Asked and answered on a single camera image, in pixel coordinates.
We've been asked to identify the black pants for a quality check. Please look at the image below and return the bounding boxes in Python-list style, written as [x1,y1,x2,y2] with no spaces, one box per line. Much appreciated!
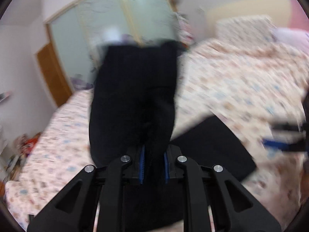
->
[88,40,257,232]

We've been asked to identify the red crumpled cloth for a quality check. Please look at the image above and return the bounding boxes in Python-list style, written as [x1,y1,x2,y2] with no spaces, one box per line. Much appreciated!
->
[20,132,41,156]

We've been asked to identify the lavender pillow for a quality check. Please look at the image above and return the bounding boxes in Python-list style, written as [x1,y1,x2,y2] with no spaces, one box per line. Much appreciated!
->
[272,28,309,54]

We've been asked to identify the teddy bear print pillow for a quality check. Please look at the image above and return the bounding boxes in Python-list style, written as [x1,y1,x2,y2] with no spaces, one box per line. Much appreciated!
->
[215,15,275,46]

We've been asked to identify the cream wooden headboard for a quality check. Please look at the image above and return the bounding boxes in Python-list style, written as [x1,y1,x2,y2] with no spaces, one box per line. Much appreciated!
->
[206,0,292,29]

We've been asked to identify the brown wooden door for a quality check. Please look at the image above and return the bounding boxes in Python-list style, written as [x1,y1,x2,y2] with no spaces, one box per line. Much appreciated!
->
[37,43,72,107]

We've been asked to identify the tall clear toy tube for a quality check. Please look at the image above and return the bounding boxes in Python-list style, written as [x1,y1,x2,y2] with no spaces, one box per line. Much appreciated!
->
[174,12,195,47]

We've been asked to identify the frosted glass floral wardrobe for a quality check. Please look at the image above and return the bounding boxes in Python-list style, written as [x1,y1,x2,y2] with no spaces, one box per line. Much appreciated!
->
[48,0,176,91]

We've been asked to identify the upper white wall shelf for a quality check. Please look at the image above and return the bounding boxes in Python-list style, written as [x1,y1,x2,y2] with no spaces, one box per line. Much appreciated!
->
[0,91,12,102]

